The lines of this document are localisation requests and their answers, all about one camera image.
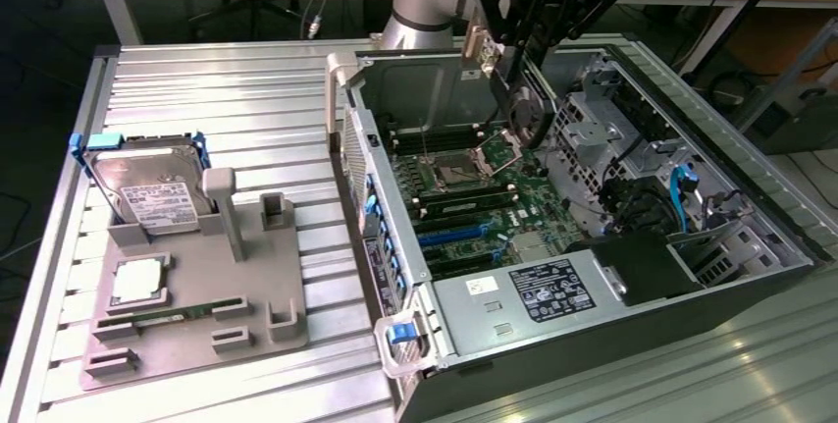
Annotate black tripod legs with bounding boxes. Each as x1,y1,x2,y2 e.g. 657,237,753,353
189,0,322,31

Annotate RAM stick with white label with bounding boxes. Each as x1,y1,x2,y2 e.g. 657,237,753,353
418,191,520,221

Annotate CPU socket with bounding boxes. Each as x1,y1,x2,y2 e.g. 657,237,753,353
429,150,484,191

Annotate grey parts rack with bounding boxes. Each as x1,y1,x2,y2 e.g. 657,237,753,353
79,166,312,393

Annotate green motherboard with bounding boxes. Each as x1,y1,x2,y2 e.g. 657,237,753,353
385,121,592,280

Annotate green RAM stick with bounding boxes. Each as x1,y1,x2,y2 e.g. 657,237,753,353
134,305,218,329

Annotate black power wire bundle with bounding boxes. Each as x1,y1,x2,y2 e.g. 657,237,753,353
598,177,680,240

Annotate blue expansion slot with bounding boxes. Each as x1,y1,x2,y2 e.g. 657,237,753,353
418,224,490,247

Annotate silver vented disk bay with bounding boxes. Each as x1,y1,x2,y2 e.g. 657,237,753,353
667,216,813,290

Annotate blue case latch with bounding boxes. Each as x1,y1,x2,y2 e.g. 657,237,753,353
385,323,418,345

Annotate black RAM slot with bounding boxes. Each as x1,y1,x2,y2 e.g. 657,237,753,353
393,138,492,157
390,127,488,146
389,121,486,140
413,185,520,206
392,132,490,151
410,182,517,202

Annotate blue disk wire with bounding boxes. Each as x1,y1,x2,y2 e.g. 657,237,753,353
668,162,701,237

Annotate metal socket cover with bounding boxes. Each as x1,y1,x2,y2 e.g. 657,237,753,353
472,127,524,172

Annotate graphics card with metal bracket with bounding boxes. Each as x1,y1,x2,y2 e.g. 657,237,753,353
460,23,558,150

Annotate long black expansion slot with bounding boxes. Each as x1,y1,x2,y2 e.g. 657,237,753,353
429,255,501,280
425,245,497,267
420,214,500,237

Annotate black plastic air duct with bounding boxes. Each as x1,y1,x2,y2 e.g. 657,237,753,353
564,231,711,307

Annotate black open PC case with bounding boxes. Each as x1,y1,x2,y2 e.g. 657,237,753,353
324,42,828,423

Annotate grey power supply unit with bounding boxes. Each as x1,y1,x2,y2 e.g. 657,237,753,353
429,248,637,358

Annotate silver disk bay cage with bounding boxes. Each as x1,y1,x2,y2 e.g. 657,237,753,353
546,62,700,188

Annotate silver CPU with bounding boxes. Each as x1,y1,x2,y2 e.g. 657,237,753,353
111,261,167,306

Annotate hard disk in blue carrier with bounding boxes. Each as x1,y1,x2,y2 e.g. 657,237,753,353
69,132,222,238

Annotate dark grey floor box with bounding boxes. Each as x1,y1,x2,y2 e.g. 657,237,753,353
752,86,838,157

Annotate black stand pole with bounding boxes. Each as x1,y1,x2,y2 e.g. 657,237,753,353
673,0,805,76

